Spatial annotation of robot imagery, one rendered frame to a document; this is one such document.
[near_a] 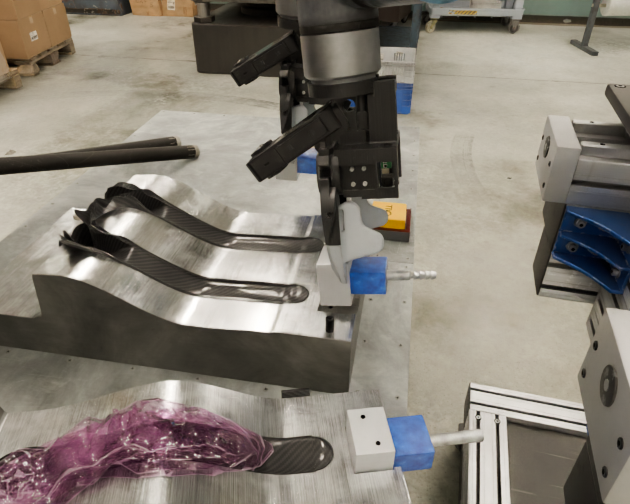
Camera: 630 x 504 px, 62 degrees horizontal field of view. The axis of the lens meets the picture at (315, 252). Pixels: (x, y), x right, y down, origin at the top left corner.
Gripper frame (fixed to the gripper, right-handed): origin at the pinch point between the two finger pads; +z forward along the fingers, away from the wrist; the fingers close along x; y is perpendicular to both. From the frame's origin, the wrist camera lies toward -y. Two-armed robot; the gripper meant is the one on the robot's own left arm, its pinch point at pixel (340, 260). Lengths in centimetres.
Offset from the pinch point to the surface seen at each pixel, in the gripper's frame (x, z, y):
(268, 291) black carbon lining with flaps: 1.2, 4.8, -9.8
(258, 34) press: 386, -11, -123
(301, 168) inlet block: 26.5, -3.4, -10.0
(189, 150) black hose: 52, -1, -41
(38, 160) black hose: 26, -8, -57
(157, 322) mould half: -6.6, 4.4, -21.1
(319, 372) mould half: -5.7, 11.6, -2.8
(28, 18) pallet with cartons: 365, -44, -311
